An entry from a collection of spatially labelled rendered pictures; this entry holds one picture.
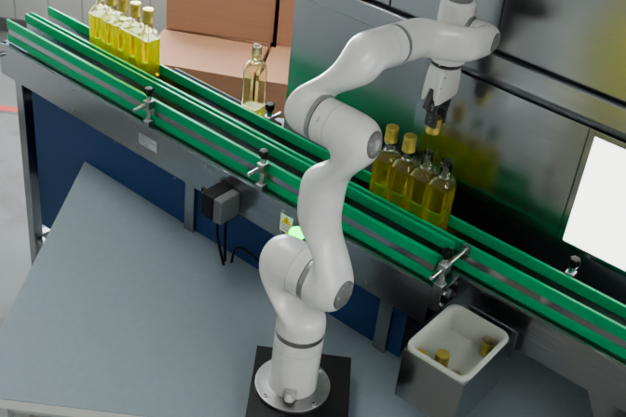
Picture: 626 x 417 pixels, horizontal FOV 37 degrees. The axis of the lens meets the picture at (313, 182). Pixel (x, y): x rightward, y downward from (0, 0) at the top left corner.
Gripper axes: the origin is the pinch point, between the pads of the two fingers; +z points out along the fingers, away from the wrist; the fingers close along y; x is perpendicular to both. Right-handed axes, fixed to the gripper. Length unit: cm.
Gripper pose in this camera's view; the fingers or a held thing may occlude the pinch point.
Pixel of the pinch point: (436, 116)
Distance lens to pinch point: 236.8
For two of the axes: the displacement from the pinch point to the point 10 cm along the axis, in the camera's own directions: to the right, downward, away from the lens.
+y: -6.4, 3.8, -6.7
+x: 7.6, 4.2, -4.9
